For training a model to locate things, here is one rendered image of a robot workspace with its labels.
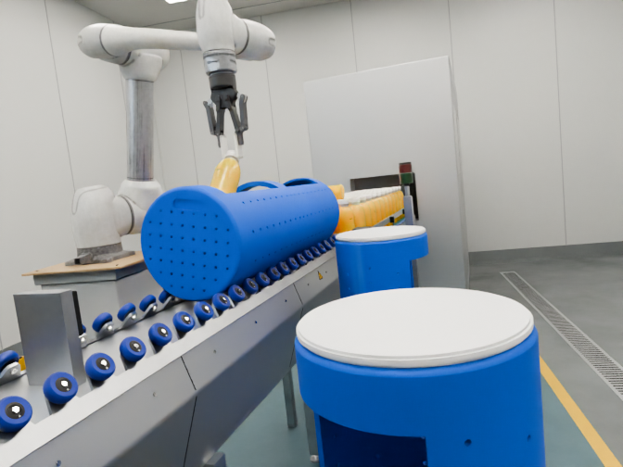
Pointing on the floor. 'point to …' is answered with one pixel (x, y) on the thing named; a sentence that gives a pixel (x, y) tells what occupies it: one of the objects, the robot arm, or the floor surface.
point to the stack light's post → (411, 225)
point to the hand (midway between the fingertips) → (231, 147)
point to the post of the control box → (289, 399)
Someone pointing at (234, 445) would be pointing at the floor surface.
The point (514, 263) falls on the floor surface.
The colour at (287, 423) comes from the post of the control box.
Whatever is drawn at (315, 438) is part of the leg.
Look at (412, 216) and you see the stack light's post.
